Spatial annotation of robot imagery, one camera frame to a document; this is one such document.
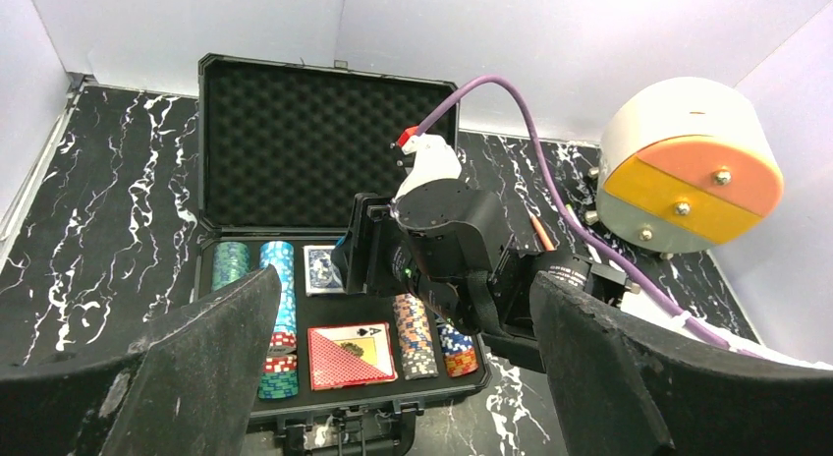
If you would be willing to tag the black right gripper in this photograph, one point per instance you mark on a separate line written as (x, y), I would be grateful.
(444, 243)

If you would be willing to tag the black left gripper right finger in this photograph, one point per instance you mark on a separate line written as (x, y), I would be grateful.
(625, 386)

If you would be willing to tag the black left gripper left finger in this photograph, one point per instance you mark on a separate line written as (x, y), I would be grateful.
(182, 384)

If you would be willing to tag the blue poker card deck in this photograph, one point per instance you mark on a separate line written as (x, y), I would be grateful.
(321, 275)

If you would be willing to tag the red poker card deck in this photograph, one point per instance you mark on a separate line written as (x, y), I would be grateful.
(350, 355)

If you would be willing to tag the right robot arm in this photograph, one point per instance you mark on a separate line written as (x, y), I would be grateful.
(612, 286)

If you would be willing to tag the black poker set case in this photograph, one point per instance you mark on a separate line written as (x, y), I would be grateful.
(285, 148)

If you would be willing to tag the light blue chip stack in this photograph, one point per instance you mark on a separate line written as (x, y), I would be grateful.
(279, 379)

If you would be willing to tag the orange blue chip stack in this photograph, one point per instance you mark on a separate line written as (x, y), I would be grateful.
(415, 341)

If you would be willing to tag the blue white chip stack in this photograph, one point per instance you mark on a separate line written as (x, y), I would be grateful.
(452, 342)

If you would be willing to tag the orange red chip stack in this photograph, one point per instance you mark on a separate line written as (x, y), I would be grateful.
(461, 363)

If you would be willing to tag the orange pencil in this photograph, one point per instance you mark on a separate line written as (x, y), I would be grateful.
(541, 233)

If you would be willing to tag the white pen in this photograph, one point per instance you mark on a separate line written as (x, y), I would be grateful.
(575, 219)

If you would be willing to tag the round drawer cabinet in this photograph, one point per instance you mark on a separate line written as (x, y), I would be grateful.
(684, 167)

